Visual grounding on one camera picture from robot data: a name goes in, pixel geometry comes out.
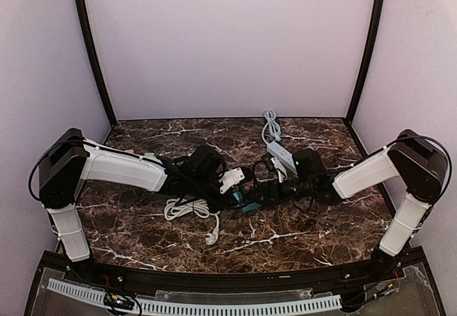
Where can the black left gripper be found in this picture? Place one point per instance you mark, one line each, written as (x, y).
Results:
(226, 198)

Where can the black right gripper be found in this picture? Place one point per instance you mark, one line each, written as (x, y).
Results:
(273, 192)

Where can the light blue power strip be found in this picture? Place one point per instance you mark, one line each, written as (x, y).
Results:
(284, 156)

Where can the teal power strip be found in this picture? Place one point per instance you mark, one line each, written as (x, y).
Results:
(244, 204)

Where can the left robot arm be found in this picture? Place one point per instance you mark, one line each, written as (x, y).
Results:
(74, 159)

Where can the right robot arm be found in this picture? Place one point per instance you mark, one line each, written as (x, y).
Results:
(422, 164)

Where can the small green circuit board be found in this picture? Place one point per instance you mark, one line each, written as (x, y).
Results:
(115, 301)

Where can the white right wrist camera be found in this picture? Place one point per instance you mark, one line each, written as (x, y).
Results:
(280, 170)

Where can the white slotted cable duct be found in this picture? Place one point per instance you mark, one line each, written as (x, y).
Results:
(292, 302)

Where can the black frame post right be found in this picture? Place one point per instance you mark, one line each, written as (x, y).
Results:
(370, 43)

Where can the black frame post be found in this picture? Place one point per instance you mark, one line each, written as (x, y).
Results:
(93, 58)
(370, 43)

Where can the black frame post left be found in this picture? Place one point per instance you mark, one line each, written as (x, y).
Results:
(93, 58)

